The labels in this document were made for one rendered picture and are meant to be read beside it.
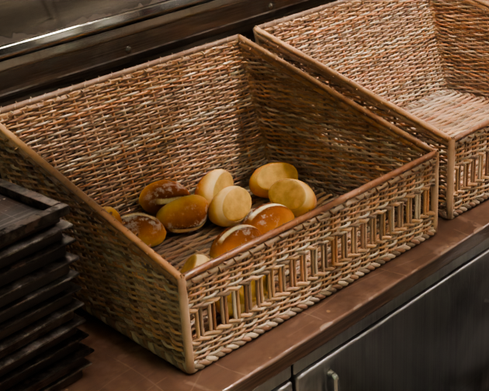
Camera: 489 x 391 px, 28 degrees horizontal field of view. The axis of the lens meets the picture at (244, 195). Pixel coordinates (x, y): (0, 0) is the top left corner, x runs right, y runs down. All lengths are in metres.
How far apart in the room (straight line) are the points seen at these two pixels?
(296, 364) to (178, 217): 0.37
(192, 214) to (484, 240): 0.50
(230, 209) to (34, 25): 0.44
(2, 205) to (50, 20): 0.43
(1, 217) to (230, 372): 0.37
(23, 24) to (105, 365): 0.56
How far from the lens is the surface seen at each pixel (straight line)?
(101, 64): 1.72
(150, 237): 1.63
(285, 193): 1.70
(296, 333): 1.41
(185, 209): 1.65
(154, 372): 1.35
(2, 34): 1.58
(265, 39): 1.89
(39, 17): 1.62
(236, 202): 1.68
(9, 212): 1.28
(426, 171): 1.60
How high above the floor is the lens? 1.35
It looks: 25 degrees down
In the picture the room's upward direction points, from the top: 4 degrees counter-clockwise
